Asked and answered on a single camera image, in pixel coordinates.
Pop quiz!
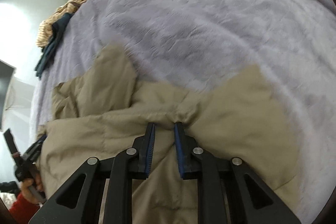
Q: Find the person's left hand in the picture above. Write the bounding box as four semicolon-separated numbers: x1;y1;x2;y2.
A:
20;174;47;206

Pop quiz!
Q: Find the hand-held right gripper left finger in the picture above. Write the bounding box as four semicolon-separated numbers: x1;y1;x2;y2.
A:
28;122;156;224

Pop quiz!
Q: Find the person's left forearm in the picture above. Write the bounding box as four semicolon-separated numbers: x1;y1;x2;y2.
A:
9;191;46;221

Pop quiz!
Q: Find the striped beige garment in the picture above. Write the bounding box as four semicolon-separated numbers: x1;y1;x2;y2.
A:
35;0;92;49

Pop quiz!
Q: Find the beige puffer jacket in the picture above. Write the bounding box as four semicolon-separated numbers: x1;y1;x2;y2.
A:
37;44;305;224

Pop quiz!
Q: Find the purple fleece blanket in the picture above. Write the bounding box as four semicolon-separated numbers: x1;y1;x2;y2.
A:
29;0;335;218

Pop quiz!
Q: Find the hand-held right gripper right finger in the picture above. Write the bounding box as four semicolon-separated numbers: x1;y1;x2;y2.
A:
174;122;301;224

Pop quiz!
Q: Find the flat screen monitor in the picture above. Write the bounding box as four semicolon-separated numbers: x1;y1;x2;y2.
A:
0;59;17;130

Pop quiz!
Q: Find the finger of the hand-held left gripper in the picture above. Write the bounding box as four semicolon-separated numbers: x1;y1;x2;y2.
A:
23;134;48;161
3;129;21;161

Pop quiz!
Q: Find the dark teal garment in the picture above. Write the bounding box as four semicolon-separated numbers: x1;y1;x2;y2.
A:
35;13;72;80

